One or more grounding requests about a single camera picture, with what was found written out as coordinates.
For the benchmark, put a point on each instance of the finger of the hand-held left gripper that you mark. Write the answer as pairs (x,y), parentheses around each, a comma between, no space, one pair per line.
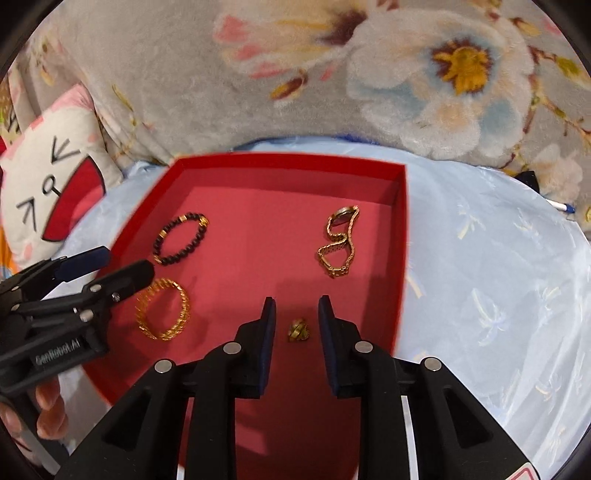
(134,276)
(85,261)

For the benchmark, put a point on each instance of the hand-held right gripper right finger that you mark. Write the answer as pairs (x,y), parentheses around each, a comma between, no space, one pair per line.
(327,341)

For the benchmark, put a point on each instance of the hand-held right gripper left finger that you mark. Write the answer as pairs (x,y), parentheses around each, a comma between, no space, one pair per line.
(267,341)

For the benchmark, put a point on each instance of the red jewelry box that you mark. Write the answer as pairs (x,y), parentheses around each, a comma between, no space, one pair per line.
(281,258)

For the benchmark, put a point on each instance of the person's left hand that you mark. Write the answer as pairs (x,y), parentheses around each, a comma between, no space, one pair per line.
(48,413)

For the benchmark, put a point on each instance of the cat face plush pillow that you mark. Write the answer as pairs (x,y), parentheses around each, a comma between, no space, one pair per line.
(51,184)

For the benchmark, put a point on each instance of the gold wristwatch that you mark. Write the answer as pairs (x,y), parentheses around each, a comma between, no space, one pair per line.
(339,242)

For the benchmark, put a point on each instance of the light blue embroidered cloth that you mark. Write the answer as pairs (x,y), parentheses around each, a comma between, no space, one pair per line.
(485,286)

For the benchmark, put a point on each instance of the grey floral blanket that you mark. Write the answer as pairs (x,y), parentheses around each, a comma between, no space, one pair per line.
(304,74)

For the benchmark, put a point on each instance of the blue white pen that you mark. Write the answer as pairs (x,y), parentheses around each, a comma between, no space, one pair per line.
(564,206)

